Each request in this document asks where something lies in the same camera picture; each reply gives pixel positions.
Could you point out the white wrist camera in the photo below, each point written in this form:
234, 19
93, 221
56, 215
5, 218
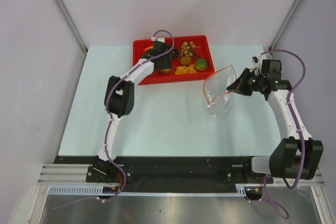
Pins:
257, 62
153, 39

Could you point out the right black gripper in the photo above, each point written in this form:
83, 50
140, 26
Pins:
239, 85

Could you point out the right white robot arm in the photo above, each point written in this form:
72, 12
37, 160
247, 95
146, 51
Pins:
298, 154

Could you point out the white slotted cable duct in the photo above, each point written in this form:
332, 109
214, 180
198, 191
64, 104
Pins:
109, 191

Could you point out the green round orange fruit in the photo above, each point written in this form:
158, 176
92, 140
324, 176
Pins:
201, 64

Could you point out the tan longan bunch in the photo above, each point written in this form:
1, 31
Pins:
189, 49

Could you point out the red plastic tray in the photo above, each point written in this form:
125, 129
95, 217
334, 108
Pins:
201, 49

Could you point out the clear zip top bag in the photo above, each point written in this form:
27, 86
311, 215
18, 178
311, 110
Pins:
217, 97

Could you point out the yellow orange segments pile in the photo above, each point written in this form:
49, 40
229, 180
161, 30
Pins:
185, 70

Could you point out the green orange mango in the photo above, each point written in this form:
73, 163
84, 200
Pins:
165, 71

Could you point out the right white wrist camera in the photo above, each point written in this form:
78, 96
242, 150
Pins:
257, 62

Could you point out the orange red mango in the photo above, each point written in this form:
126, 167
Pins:
148, 50

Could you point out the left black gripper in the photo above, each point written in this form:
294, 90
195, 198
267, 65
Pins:
167, 63

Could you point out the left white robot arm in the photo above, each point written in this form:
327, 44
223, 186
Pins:
119, 99

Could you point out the dark purple grape bunch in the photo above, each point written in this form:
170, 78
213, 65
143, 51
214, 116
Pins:
175, 53

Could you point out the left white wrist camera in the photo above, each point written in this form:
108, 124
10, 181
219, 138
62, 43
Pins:
153, 39

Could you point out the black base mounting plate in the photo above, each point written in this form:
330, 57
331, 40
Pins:
190, 173

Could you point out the aluminium frame rail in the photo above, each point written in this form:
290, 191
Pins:
68, 174

